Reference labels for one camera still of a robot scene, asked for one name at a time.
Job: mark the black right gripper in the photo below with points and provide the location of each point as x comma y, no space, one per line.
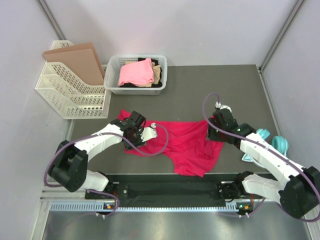
211,135

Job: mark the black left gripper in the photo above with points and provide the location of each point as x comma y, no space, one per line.
139,143

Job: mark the red t shirt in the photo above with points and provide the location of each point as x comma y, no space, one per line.
186,144

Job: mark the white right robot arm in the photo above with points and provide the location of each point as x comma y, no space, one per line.
294,187

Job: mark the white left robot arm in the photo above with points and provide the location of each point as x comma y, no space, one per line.
69,166

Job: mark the light pink t shirt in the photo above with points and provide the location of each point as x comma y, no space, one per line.
137,73

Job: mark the white plastic laundry basket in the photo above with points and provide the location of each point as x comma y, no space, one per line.
112,75

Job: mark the teal cat ear headphones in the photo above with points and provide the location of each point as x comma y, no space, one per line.
278,142

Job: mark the tan t shirt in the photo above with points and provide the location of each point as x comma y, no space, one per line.
157,75

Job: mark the brown cardboard folder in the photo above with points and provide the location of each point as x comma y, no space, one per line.
82,59

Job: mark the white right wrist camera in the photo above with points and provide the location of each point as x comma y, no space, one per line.
220,106

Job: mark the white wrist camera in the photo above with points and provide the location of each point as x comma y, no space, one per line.
149,133
220,106

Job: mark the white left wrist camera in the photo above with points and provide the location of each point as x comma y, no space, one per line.
149,133

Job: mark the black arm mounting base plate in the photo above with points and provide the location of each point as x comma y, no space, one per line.
169,190

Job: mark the white slotted cable duct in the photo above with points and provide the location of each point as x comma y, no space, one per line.
109,205

